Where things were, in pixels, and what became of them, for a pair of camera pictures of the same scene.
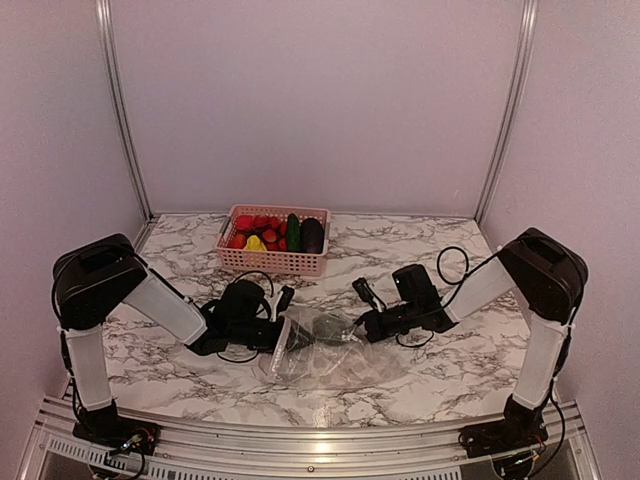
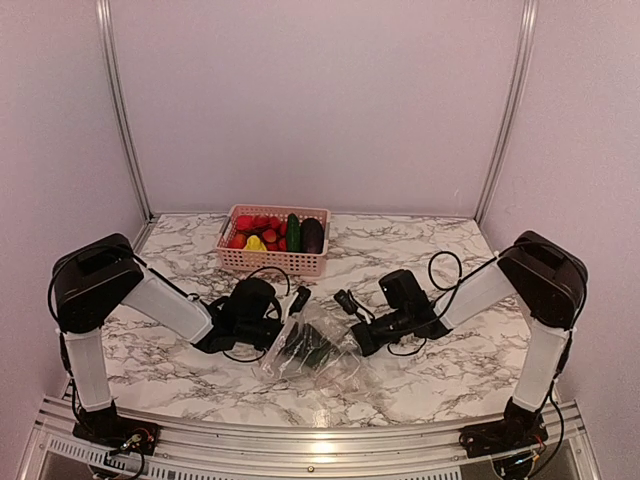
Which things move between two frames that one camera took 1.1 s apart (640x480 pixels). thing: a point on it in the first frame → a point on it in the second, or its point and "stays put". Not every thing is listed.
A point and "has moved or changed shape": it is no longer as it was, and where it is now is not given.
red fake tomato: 244,222 stays put
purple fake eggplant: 311,236 stays put
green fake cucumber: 293,233 stays put
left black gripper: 303,341 stays put
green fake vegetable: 330,328 → 320,355
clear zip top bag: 321,349 has moved or changed shape
